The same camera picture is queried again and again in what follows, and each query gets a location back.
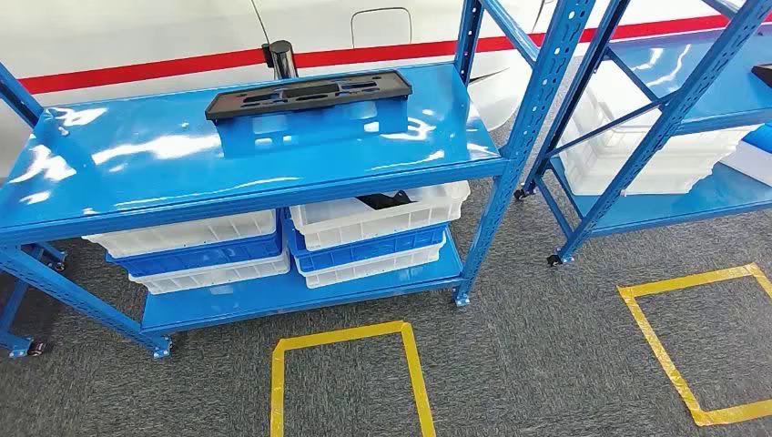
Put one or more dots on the black perforated plastic panel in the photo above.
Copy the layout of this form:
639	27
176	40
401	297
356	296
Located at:
307	93

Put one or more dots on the black curved plastic part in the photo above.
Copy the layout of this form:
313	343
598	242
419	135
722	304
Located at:
386	200

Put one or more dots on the blue metal shelf rack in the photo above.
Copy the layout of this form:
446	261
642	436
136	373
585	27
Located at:
663	205
181	157

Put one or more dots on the black flat plastic part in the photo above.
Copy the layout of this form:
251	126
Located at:
763	73

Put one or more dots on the white plastic crate stack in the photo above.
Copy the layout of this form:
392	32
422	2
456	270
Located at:
651	163

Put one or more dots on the white car with red stripe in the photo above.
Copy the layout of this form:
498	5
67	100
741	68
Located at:
120	36

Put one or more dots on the black glossy post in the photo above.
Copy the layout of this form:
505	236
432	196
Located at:
282	59

